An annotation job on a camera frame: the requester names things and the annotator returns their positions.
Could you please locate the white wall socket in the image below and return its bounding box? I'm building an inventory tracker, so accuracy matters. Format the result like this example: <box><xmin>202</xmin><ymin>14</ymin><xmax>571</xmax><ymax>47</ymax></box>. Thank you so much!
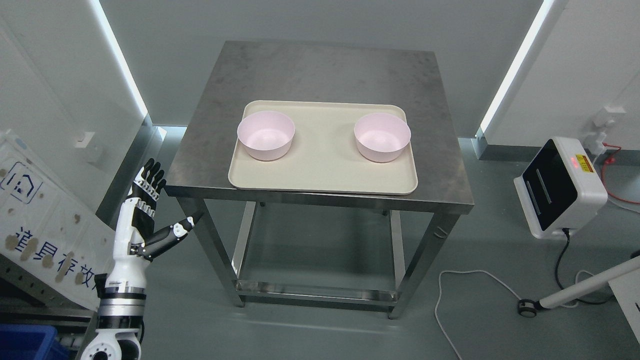
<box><xmin>74</xmin><ymin>131</ymin><xmax>99</xmax><ymax>151</ymax></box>
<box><xmin>582</xmin><ymin>105</ymin><xmax>627</xmax><ymax>157</ymax></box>

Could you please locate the white floor cable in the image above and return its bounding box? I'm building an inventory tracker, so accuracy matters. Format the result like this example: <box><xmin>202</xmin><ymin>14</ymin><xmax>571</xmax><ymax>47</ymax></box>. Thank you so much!
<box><xmin>434</xmin><ymin>270</ymin><xmax>523</xmax><ymax>360</ymax></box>

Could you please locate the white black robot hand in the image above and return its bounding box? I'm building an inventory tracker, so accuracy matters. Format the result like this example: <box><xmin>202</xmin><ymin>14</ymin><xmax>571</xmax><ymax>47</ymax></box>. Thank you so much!
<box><xmin>106</xmin><ymin>158</ymin><xmax>204</xmax><ymax>290</ymax></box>

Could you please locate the blue bin lower corner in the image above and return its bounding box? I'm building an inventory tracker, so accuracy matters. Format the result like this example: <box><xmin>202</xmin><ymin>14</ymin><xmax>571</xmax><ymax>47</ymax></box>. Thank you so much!
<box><xmin>0</xmin><ymin>324</ymin><xmax>70</xmax><ymax>360</ymax></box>

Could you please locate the black power cable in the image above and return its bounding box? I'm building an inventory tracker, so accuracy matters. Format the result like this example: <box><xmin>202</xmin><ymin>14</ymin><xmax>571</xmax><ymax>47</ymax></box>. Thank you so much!
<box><xmin>554</xmin><ymin>228</ymin><xmax>616</xmax><ymax>306</ymax></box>

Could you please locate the white sign board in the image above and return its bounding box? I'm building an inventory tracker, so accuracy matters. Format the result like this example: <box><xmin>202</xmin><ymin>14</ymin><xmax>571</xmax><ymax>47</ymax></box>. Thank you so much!
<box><xmin>0</xmin><ymin>130</ymin><xmax>115</xmax><ymax>311</ymax></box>

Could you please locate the white wall socket left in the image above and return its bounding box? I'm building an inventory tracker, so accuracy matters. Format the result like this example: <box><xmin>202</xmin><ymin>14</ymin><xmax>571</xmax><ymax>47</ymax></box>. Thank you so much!
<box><xmin>74</xmin><ymin>131</ymin><xmax>99</xmax><ymax>151</ymax></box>

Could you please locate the pink bowl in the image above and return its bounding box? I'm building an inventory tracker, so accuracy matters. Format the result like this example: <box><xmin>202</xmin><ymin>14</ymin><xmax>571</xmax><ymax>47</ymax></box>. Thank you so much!
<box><xmin>237</xmin><ymin>111</ymin><xmax>297</xmax><ymax>161</ymax></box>
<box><xmin>353</xmin><ymin>112</ymin><xmax>412</xmax><ymax>163</ymax></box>

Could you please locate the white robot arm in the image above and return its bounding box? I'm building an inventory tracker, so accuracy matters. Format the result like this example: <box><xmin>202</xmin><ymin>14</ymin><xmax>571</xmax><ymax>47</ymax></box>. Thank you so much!
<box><xmin>80</xmin><ymin>273</ymin><xmax>147</xmax><ymax>360</ymax></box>

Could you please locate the stainless steel table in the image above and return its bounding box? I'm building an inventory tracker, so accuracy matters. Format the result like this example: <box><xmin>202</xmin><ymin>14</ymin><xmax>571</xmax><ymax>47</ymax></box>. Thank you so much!
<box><xmin>167</xmin><ymin>41</ymin><xmax>474</xmax><ymax>321</ymax></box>

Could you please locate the white wheeled stand leg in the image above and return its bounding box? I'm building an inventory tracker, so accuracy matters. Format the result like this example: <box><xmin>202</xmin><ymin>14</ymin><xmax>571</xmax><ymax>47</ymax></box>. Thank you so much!
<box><xmin>517</xmin><ymin>253</ymin><xmax>640</xmax><ymax>318</ymax></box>

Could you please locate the white black box device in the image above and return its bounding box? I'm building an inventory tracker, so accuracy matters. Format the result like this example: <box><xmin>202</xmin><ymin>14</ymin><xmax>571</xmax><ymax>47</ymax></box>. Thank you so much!
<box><xmin>513</xmin><ymin>136</ymin><xmax>608</xmax><ymax>239</ymax></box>

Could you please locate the beige plastic tray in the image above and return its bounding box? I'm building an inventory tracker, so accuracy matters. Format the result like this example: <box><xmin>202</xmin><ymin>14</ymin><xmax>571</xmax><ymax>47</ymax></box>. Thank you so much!
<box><xmin>227</xmin><ymin>100</ymin><xmax>419</xmax><ymax>195</ymax></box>

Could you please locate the white wall socket right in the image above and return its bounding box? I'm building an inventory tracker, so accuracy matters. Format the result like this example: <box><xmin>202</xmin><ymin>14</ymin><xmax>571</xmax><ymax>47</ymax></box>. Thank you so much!
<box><xmin>582</xmin><ymin>105</ymin><xmax>627</xmax><ymax>157</ymax></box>

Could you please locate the red cable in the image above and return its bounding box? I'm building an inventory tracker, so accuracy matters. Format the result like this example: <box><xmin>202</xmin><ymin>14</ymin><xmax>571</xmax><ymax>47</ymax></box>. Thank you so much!
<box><xmin>590</xmin><ymin>143</ymin><xmax>640</xmax><ymax>206</ymax></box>

